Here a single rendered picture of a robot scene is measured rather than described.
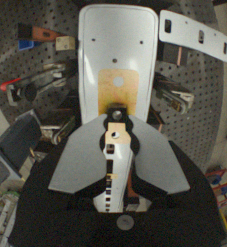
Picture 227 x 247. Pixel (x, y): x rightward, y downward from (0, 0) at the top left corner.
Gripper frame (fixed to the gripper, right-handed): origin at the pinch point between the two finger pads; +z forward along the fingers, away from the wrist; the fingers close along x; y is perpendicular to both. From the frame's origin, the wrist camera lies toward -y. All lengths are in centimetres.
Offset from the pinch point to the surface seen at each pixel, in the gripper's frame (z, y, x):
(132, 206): 23, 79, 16
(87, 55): 26.8, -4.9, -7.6
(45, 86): 13.3, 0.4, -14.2
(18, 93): 5.6, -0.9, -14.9
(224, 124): 126, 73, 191
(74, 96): 47, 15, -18
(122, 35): 26.8, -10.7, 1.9
